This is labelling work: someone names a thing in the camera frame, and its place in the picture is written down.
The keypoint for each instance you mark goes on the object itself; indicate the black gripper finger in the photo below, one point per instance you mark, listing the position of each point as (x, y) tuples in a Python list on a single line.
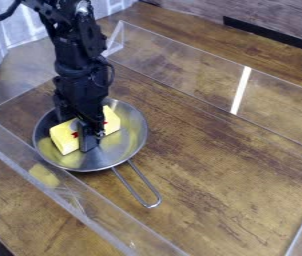
[(91, 133), (63, 110)]

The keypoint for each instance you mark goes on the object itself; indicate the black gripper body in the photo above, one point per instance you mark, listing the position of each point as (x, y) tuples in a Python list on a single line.
[(83, 88)]

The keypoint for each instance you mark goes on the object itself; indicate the yellow butter block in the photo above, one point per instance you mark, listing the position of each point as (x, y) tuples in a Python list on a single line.
[(64, 133)]

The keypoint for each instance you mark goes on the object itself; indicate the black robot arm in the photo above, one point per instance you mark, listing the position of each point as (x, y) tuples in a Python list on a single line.
[(72, 30)]

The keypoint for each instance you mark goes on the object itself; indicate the white curtain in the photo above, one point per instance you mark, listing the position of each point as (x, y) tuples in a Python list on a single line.
[(23, 28)]

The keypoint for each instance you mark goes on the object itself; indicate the silver pan with wire handle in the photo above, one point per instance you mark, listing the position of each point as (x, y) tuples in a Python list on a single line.
[(116, 148)]

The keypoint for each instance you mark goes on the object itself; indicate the clear acrylic enclosure wall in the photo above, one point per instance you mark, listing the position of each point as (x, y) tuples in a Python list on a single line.
[(199, 176)]

